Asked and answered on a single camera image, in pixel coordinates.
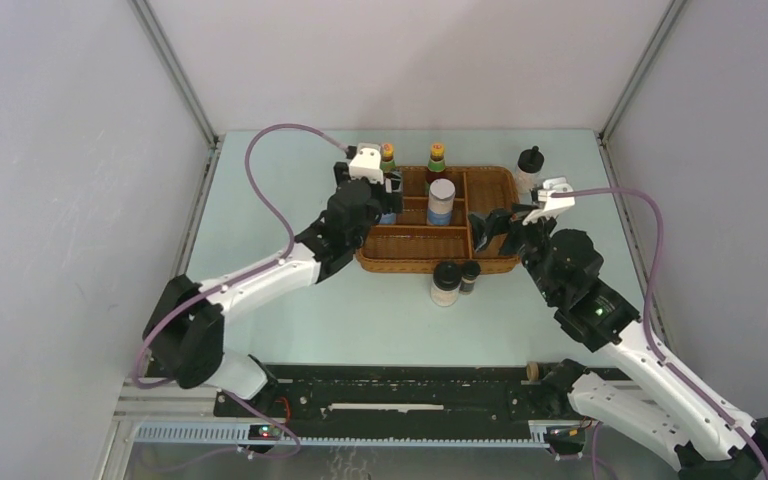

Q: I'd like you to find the small black pepper jar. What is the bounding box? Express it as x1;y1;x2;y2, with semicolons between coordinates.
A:
459;260;482;295

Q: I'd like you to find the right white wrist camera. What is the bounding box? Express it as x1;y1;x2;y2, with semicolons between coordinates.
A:
521;176;575;225

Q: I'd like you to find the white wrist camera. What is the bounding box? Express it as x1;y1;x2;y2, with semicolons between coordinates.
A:
348;143;385;184
521;176;575;225

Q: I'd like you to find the yellow-cap sauce bottle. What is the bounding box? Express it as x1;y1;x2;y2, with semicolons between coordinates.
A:
425;142;446;193
380;143;396;174

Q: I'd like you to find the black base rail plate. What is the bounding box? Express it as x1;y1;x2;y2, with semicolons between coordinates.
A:
213;362;630;442

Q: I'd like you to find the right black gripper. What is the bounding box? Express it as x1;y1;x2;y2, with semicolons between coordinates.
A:
467;204;560;305

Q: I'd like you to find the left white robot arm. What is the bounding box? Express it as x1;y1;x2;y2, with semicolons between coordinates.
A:
143;162;403;417

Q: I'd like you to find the silver-lid salt jar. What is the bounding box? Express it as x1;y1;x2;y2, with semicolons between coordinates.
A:
426;178;456;226
379;212;398;225

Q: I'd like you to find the black-top clear shaker bottle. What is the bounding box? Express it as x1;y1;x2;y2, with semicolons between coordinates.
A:
514;145;545;195

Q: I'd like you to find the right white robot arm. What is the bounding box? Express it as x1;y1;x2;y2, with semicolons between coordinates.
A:
468;205;768;479

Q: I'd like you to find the black-lid white spice jar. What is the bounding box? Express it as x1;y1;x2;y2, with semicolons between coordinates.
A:
430;261;461;307

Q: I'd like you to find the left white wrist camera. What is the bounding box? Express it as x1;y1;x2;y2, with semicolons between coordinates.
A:
348;143;385;184

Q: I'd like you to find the small wooden cork knob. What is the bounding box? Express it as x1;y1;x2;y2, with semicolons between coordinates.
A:
526;361;543;383

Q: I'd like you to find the brown wicker divided basket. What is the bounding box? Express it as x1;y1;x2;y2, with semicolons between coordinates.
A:
356;166;518;275

